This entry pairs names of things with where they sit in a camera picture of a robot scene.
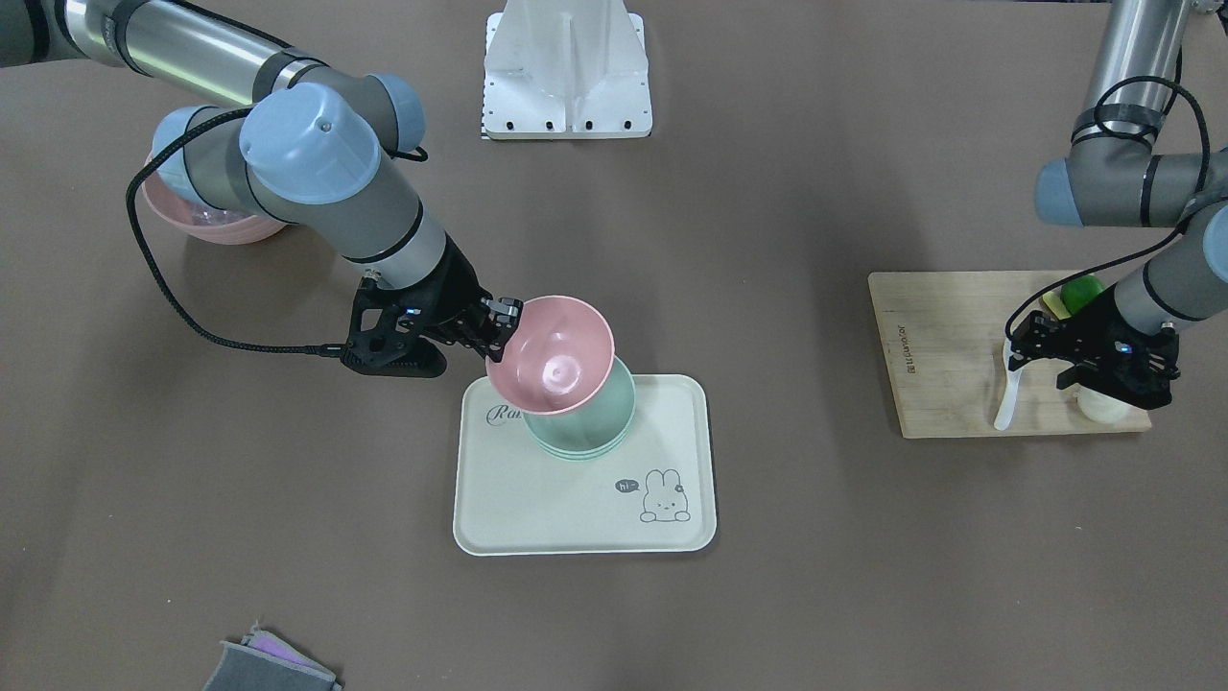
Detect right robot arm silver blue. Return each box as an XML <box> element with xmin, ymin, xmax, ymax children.
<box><xmin>2</xmin><ymin>1</ymin><xmax>523</xmax><ymax>379</ymax></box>

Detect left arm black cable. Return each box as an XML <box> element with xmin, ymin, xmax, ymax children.
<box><xmin>1002</xmin><ymin>75</ymin><xmax>1212</xmax><ymax>342</ymax></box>

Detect large pink ice bowl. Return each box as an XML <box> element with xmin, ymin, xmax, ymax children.
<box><xmin>140</xmin><ymin>153</ymin><xmax>289</xmax><ymax>245</ymax></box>

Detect white ceramic spoon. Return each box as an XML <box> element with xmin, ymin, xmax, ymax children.
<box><xmin>993</xmin><ymin>338</ymin><xmax>1025</xmax><ymax>430</ymax></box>

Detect cream rabbit tray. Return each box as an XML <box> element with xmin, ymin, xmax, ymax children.
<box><xmin>453</xmin><ymin>373</ymin><xmax>718</xmax><ymax>557</ymax></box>

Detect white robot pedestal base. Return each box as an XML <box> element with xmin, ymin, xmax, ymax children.
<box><xmin>480</xmin><ymin>1</ymin><xmax>653</xmax><ymax>141</ymax></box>

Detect small pink bowl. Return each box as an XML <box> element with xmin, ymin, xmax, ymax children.
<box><xmin>485</xmin><ymin>295</ymin><xmax>615</xmax><ymax>416</ymax></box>

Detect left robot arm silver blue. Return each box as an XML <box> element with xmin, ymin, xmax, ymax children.
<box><xmin>1005</xmin><ymin>1</ymin><xmax>1227</xmax><ymax>411</ymax></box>

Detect green lime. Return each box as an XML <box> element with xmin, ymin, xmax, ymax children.
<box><xmin>1059</xmin><ymin>272</ymin><xmax>1106</xmax><ymax>315</ymax></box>

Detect stacked green bowls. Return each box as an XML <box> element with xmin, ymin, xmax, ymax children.
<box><xmin>526</xmin><ymin>357</ymin><xmax>637</xmax><ymax>461</ymax></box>

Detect grey folded cloth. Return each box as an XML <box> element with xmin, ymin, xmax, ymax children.
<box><xmin>201</xmin><ymin>626</ymin><xmax>343</xmax><ymax>690</ymax></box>

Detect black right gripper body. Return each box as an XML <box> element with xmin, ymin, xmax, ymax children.
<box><xmin>343</xmin><ymin>239</ymin><xmax>492</xmax><ymax>379</ymax></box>

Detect wooden cutting board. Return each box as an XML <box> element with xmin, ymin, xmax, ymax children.
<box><xmin>868</xmin><ymin>270</ymin><xmax>1152</xmax><ymax>439</ymax></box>

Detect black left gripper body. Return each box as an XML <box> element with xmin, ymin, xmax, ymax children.
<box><xmin>1007</xmin><ymin>287</ymin><xmax>1181</xmax><ymax>411</ymax></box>

